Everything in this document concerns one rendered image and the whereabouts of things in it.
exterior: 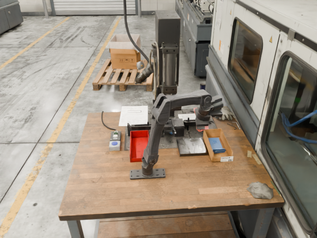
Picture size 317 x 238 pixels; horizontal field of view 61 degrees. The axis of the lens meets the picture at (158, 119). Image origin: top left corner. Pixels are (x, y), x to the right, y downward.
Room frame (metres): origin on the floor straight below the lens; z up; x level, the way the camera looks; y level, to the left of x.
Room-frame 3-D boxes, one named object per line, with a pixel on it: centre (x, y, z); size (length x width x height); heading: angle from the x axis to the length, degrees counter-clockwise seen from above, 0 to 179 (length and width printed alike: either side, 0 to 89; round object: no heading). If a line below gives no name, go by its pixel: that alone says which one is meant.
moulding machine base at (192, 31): (7.28, -1.11, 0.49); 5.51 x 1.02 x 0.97; 0
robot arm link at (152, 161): (1.14, 0.06, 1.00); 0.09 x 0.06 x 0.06; 21
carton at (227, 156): (1.36, -0.37, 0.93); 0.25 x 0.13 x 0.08; 4
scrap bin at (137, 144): (1.37, 0.12, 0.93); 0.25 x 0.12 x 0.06; 4
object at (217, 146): (1.39, -0.37, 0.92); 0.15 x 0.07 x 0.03; 3
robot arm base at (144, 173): (1.14, 0.06, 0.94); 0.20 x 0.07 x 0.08; 94
